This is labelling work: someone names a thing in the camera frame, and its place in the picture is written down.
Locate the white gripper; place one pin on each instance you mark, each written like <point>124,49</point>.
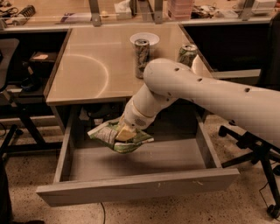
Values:
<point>133,117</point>

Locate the green jalapeno chip bag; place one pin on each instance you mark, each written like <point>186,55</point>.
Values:
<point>106,134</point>

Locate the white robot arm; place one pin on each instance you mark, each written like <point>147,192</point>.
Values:
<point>255,109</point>

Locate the open grey top drawer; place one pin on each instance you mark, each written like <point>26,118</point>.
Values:
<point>180,160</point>

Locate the tall slim drink can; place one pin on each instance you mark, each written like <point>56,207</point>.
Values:
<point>142,51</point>

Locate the white bowl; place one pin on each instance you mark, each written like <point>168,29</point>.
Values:
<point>151,37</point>

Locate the black box under desk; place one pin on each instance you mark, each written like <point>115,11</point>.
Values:
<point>42,63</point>

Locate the white tissue box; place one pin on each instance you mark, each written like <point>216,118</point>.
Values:
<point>123,10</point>

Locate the pink stacked containers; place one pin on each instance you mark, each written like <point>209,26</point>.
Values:
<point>179,9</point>

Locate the black office chair right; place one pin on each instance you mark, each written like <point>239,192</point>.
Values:
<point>260,151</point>

